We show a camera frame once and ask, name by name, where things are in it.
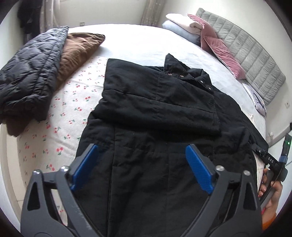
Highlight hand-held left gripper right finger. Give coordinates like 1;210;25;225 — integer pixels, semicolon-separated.
185;144;263;237

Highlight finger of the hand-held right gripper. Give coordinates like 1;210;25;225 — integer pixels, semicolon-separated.
250;144;266;163

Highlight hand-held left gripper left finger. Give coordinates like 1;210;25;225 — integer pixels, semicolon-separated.
20;143;99;237

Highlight black jacket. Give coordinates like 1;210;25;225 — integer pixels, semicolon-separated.
73;53;270;237

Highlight person's right forearm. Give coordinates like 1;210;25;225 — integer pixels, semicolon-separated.
261;211;278;232

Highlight dark hanging clothes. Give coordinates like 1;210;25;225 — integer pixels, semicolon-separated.
17;0;42;41

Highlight person's right hand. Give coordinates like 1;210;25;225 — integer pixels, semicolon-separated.
258;168;284;216

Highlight lilac printed pillow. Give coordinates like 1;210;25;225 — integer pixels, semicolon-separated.
242;83;267;117

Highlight bed with cherry print sheet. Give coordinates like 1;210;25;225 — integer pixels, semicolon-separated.
0;23;268;229

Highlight grey padded headboard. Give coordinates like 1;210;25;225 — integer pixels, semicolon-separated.
196;7;286;105

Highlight large pink pillow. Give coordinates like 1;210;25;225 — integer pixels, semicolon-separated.
203;35;246;80

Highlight dark quilted puffer jacket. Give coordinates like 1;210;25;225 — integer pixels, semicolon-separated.
0;26;69;124

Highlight brown garment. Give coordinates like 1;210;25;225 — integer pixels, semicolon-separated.
7;32;106;137

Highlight small pink pillow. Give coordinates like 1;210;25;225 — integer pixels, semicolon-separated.
187;14;218;50

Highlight pale blue folded blanket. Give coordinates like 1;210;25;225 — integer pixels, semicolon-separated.
162;20;201;45

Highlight white folded blanket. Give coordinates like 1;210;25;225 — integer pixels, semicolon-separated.
165;13;204;35

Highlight grey patterned curtain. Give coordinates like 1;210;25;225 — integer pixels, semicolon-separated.
141;0;167;26
39;0;57;33

